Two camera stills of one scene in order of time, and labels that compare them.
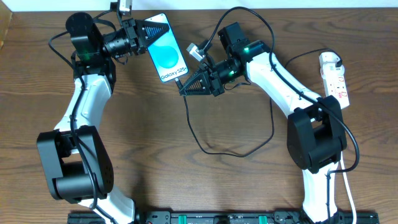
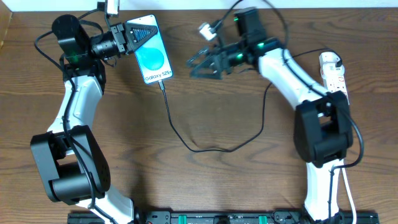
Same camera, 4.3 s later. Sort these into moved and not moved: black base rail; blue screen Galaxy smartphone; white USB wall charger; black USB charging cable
Moved: blue screen Galaxy smartphone; black USB charging cable
Not moved: black base rail; white USB wall charger
